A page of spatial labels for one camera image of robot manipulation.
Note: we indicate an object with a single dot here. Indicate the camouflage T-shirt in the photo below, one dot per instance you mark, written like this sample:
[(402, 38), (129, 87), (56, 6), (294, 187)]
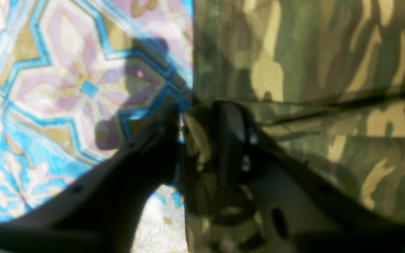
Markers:
[(323, 79)]

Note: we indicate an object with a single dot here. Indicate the patterned tile tablecloth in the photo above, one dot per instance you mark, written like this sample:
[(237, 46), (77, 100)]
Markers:
[(77, 78)]

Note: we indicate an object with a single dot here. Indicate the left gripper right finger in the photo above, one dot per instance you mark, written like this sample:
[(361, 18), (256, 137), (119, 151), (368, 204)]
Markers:
[(300, 211)]

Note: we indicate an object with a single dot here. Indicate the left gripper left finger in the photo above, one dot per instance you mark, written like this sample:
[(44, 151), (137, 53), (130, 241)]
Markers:
[(99, 212)]

